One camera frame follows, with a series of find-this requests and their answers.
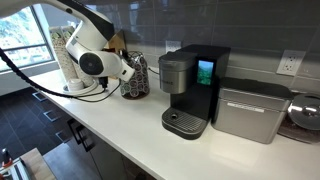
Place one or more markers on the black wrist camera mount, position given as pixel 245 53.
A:
pixel 103 83

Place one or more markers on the black silver coffee maker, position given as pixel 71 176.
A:
pixel 186 96

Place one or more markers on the silver ice maker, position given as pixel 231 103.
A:
pixel 250 110

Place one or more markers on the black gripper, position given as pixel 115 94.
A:
pixel 126 83

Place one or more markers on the red black tool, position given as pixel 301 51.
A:
pixel 6 160

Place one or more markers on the white double wall outlet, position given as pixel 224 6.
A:
pixel 290 62

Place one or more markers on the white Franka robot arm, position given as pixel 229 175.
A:
pixel 93 43

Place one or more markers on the wooden table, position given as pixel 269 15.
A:
pixel 36 165

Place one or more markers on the appliance with glass lid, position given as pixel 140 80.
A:
pixel 305 115

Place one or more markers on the window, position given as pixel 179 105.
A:
pixel 20 36

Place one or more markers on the white cup holder base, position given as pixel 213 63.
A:
pixel 88 90

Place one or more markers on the white cup lid stack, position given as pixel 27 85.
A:
pixel 75 84

